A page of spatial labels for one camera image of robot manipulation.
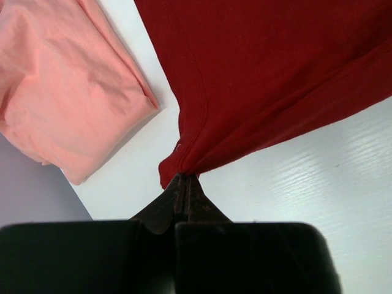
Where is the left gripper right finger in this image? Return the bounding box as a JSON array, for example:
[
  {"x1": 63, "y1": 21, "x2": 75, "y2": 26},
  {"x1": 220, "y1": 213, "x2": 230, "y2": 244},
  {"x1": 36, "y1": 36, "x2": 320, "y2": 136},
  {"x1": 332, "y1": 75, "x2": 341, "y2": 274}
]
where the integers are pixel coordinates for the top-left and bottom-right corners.
[{"x1": 175, "y1": 176, "x2": 342, "y2": 293}]

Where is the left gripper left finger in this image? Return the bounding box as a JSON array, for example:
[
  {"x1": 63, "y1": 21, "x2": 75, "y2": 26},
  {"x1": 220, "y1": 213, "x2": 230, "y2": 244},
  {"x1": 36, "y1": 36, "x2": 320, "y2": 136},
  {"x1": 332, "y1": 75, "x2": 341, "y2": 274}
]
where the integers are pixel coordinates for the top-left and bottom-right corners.
[{"x1": 1, "y1": 179, "x2": 179, "y2": 293}]

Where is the red t shirt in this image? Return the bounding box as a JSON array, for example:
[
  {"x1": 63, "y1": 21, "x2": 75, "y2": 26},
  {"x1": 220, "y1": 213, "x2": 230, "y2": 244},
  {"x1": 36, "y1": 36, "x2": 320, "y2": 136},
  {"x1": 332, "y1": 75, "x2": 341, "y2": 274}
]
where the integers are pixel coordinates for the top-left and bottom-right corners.
[{"x1": 135, "y1": 1, "x2": 391, "y2": 187}]

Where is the pink folded t shirt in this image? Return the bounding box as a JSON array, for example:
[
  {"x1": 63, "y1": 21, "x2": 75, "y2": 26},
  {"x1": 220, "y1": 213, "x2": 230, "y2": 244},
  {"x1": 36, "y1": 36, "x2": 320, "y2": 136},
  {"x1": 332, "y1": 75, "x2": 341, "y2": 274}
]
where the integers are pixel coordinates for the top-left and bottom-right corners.
[{"x1": 1, "y1": 1, "x2": 159, "y2": 185}]

